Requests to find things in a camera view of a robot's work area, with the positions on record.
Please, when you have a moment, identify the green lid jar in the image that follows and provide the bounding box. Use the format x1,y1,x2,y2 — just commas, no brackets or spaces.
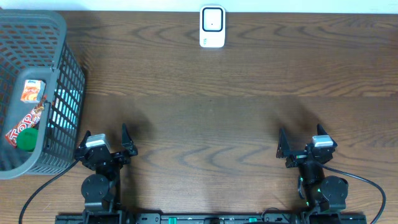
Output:
16,128,38,152

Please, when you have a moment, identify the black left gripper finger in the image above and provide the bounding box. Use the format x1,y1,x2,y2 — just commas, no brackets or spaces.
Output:
79,131,91,148
121,123,138,157

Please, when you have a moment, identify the grey plastic mesh basket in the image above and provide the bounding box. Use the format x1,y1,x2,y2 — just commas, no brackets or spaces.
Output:
1,9,86,180

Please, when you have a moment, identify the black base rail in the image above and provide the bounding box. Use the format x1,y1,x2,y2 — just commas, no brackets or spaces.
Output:
55,210,367,224

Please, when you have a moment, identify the mint Zappy wipes pack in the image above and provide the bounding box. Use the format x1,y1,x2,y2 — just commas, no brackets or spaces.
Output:
52,89,80,129

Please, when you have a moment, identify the white barcode scanner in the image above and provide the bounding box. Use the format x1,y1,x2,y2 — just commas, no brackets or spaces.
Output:
200,5,226,48

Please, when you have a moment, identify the red Top chocolate bar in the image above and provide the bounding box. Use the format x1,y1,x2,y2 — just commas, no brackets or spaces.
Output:
4,95,47,148

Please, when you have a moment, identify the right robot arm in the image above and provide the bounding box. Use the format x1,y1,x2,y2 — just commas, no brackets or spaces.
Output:
276,124,348,223

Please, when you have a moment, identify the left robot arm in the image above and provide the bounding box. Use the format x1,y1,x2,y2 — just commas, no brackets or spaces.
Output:
75,124,138,224

